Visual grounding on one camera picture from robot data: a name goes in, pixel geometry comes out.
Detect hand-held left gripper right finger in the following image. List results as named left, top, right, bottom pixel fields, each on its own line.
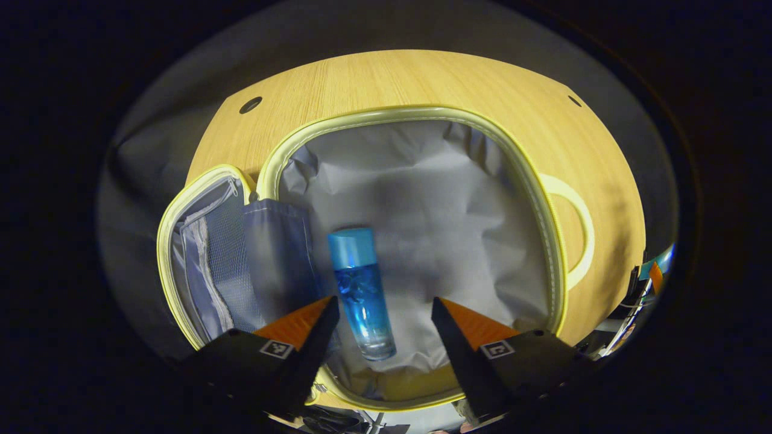
left=431, top=297, right=598, bottom=426

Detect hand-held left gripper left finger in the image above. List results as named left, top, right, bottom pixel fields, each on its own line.
left=178, top=295, right=340, bottom=423

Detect blue cosmetic bottle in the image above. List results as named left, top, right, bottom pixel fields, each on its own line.
left=327, top=227, right=397, bottom=362

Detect pale yellow suitcase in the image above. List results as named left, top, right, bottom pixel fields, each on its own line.
left=156, top=105, right=596, bottom=412

